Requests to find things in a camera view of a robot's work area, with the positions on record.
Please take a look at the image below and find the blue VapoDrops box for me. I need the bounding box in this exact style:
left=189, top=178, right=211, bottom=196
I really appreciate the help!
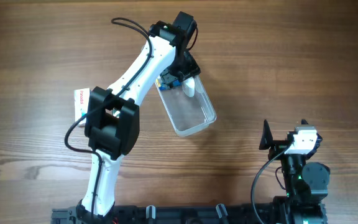
left=155, top=79, right=181, bottom=91

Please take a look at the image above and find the small white lotion bottle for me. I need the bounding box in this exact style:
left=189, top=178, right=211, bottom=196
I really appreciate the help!
left=181, top=77, right=195, bottom=98

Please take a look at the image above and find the clear plastic container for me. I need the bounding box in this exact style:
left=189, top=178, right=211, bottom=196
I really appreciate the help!
left=157, top=76, right=217, bottom=137

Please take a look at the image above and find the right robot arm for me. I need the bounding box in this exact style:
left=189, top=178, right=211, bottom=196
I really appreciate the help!
left=250, top=119, right=331, bottom=224

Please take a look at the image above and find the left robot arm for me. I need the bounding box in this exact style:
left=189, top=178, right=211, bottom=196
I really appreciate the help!
left=71, top=12, right=200, bottom=223

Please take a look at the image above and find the white Panadol box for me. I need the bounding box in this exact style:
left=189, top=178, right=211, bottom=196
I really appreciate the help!
left=74, top=88, right=90, bottom=121

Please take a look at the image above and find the right black cable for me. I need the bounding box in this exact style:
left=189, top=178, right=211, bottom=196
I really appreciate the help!
left=250, top=146, right=291, bottom=224

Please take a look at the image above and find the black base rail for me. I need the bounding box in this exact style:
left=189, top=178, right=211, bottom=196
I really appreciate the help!
left=50, top=203, right=328, bottom=224

